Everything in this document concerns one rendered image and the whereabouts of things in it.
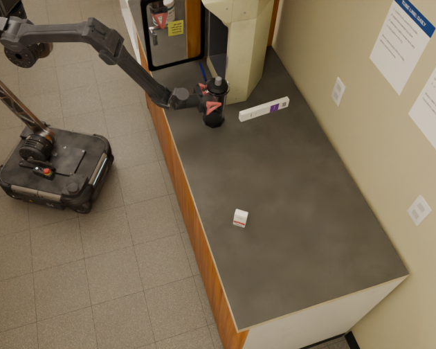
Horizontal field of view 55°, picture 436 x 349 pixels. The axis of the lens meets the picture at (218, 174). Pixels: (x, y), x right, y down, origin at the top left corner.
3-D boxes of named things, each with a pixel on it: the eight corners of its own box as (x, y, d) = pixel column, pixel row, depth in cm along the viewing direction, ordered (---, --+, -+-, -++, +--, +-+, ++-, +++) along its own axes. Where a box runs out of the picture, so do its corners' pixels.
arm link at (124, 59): (103, 28, 149) (93, 54, 146) (115, 27, 147) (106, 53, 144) (163, 90, 186) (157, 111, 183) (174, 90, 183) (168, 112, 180)
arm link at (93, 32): (102, 11, 139) (93, 37, 136) (123, 37, 151) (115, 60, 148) (4, 16, 156) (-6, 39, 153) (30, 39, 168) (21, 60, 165)
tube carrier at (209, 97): (220, 108, 203) (225, 75, 185) (228, 124, 198) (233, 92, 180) (199, 112, 200) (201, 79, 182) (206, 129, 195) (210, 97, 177)
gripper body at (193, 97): (197, 86, 185) (181, 88, 183) (205, 102, 179) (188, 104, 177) (196, 96, 190) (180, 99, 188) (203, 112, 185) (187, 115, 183)
